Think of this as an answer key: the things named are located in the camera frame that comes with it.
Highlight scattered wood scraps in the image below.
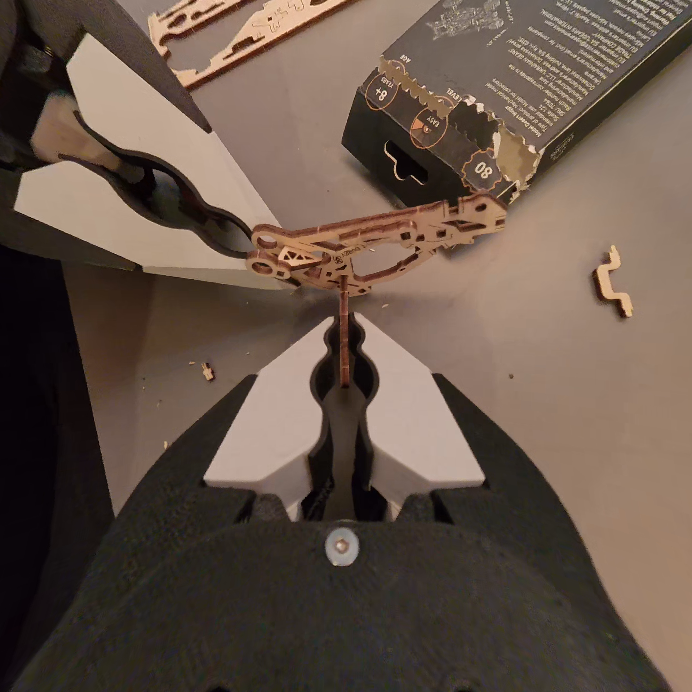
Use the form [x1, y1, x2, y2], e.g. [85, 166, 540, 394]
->
[157, 357, 201, 451]

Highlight person's dark clothing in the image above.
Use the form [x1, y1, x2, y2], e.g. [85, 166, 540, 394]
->
[0, 243, 136, 692]

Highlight wooden model frame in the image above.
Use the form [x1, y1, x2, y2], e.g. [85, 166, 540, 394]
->
[246, 194, 507, 298]

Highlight black cardboard box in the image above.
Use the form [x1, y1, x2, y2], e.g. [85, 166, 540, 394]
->
[342, 0, 692, 209]

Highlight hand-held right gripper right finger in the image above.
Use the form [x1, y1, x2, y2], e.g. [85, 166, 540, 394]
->
[346, 314, 485, 522]

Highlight thin wooden part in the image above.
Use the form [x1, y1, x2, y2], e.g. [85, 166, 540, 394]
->
[340, 275, 351, 389]

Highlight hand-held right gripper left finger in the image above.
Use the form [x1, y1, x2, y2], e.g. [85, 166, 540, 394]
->
[203, 317, 344, 521]

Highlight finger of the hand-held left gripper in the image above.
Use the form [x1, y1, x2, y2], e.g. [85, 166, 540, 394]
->
[65, 0, 283, 248]
[13, 154, 299, 291]

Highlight wooden cutout sheet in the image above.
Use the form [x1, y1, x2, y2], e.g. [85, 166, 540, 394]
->
[147, 0, 360, 90]

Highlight stepped wooden part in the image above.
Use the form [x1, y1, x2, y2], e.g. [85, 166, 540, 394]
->
[592, 245, 633, 319]

